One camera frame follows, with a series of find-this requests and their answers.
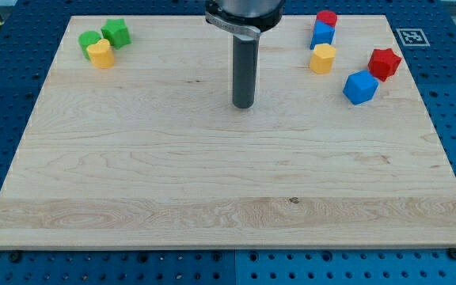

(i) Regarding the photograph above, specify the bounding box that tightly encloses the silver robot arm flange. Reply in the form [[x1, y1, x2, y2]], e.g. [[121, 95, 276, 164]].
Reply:
[[204, 0, 285, 40]]

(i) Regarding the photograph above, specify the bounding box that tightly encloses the blue cube block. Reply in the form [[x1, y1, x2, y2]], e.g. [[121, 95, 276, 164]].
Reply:
[[343, 70, 379, 105]]

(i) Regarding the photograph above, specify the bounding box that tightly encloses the green star block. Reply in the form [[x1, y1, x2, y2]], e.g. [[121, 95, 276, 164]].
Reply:
[[101, 18, 132, 49]]

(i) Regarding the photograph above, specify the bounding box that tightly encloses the red star block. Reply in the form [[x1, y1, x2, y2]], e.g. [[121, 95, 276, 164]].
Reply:
[[367, 48, 402, 82]]

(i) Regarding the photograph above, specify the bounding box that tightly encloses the light wooden board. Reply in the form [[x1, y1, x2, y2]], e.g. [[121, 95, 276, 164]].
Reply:
[[0, 15, 456, 251]]

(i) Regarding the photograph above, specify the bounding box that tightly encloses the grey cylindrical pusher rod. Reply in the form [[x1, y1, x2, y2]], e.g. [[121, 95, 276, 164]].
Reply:
[[232, 35, 259, 108]]

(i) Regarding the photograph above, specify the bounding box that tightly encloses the yellow hexagon block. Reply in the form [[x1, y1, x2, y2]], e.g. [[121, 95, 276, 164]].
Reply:
[[310, 44, 336, 74]]

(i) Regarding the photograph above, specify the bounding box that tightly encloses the blue pentagon block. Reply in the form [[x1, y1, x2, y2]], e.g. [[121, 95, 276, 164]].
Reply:
[[310, 21, 335, 50]]

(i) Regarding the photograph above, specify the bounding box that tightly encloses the yellow heart block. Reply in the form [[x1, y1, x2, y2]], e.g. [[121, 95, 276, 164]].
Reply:
[[86, 39, 115, 69]]

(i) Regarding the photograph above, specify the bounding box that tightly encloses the red cylinder block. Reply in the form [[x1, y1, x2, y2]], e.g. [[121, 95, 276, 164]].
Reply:
[[316, 9, 338, 28]]

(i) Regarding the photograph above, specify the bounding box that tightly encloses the green cylinder block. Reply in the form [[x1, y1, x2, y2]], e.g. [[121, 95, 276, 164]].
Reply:
[[78, 30, 101, 60]]

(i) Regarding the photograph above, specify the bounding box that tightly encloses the white fiducial marker tag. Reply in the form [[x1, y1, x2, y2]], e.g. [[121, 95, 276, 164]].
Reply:
[[396, 28, 430, 47]]

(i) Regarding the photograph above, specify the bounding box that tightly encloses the black bolt front left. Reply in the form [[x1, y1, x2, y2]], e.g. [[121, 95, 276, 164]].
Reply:
[[8, 251, 22, 263]]

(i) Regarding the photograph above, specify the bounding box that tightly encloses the black bolt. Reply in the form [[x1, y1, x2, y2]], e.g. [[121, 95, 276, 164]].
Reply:
[[8, 251, 22, 263], [446, 248, 456, 260]]

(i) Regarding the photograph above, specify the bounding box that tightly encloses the black bolt front right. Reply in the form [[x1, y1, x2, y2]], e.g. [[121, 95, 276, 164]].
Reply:
[[446, 248, 456, 260]]

